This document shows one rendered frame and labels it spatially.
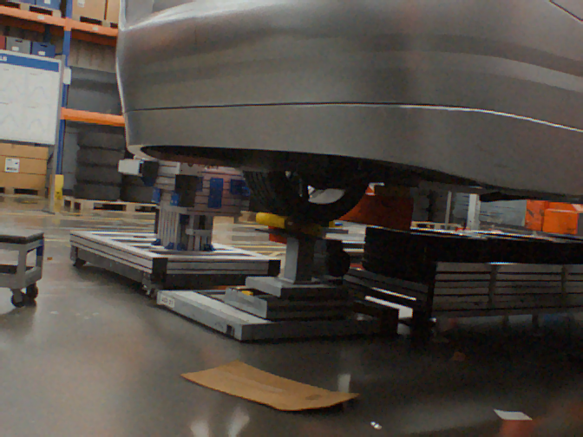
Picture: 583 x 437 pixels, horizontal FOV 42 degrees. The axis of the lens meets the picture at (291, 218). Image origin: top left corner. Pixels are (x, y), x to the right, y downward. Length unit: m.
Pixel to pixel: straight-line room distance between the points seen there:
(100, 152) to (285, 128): 9.10
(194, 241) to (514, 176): 3.15
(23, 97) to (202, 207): 5.59
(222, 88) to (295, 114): 0.33
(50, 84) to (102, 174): 1.73
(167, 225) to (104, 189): 6.33
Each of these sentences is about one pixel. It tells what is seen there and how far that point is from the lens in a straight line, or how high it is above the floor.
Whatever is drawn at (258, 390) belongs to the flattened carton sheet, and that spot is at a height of 0.01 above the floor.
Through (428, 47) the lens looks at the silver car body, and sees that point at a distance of 1.68.
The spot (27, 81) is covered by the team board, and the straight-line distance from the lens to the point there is 9.78.
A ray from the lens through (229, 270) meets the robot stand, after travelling 4.42.
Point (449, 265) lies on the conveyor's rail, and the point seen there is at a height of 0.38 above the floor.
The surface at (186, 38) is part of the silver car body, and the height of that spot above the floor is 1.10.
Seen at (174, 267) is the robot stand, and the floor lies 0.17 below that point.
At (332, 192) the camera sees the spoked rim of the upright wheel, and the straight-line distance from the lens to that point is 3.75.
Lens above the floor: 0.72
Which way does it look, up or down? 3 degrees down
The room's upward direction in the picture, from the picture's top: 6 degrees clockwise
